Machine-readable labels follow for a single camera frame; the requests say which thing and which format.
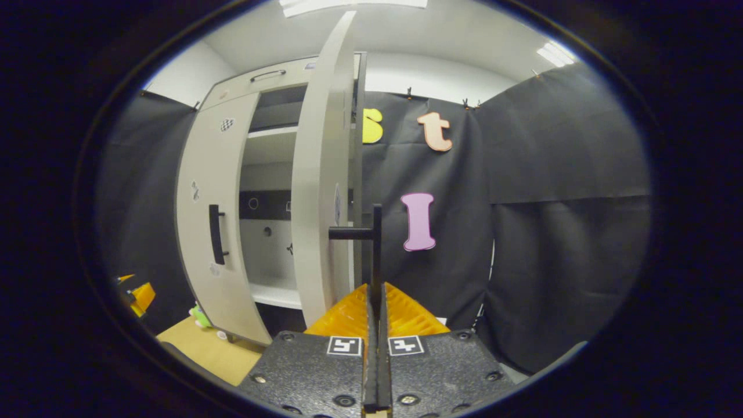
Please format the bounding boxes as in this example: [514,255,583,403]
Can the black backdrop cloth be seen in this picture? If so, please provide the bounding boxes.
[96,61,652,375]

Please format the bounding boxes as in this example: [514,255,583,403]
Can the small ceiling light panel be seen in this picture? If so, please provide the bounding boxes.
[536,41,576,68]

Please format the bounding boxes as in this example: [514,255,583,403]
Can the white double-door shoe cabinet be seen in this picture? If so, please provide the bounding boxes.
[197,51,369,343]

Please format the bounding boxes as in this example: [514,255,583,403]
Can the white cabinet shelf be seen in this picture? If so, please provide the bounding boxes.
[248,278,302,310]
[248,125,300,139]

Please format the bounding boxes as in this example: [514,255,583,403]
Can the white cabinet top drawer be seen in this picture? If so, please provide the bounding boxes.
[200,56,319,112]

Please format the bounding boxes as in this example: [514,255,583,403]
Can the white shoe cabinet door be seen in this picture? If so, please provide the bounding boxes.
[290,10,358,329]
[176,92,272,347]

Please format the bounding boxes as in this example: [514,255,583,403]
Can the black door handle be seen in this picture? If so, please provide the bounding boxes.
[329,204,384,317]
[208,204,230,266]

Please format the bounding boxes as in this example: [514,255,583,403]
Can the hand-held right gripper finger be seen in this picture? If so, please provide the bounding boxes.
[238,283,379,418]
[378,283,517,418]

